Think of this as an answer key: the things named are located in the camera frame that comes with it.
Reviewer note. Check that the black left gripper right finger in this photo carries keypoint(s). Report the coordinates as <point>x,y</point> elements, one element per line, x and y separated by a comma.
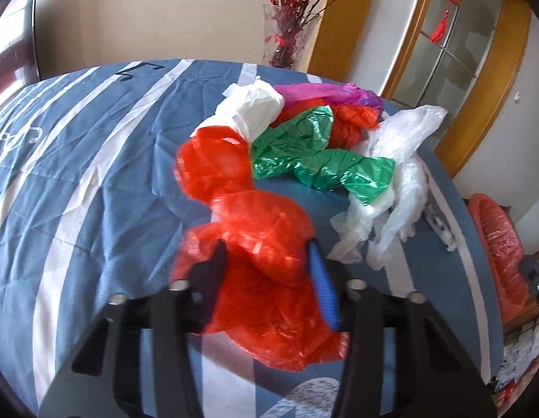
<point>402,359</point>

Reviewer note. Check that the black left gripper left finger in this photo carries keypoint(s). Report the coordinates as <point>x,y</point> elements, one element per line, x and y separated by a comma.
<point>101,376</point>

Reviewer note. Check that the clear white plastic bag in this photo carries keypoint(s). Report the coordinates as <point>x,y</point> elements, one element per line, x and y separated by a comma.
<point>395,212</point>

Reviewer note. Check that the dark green plastic bag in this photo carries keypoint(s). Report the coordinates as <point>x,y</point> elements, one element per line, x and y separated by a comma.
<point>299,147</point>

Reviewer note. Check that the pink basket with red liner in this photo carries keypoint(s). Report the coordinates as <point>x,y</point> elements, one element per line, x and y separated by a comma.
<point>504,252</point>

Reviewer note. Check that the white paw-print bag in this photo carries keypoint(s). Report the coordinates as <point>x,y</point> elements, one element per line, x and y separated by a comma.
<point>438,226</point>

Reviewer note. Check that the blue white striped tablecloth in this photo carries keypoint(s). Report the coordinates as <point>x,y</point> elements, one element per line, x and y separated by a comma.
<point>90,206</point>

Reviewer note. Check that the small red plastic bag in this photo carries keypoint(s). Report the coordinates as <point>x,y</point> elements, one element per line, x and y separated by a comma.
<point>349,121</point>

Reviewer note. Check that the frosted glass sliding door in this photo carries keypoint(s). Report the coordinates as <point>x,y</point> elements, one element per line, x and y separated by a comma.
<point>470,73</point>

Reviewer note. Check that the purple plastic bag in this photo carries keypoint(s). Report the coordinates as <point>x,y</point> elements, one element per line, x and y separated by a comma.
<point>333,94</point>

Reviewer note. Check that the white opaque plastic bag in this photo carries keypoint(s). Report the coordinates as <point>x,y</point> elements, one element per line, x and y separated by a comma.
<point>246,109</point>

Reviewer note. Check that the glass vase with red branches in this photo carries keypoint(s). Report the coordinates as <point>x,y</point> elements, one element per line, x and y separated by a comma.
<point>295,13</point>

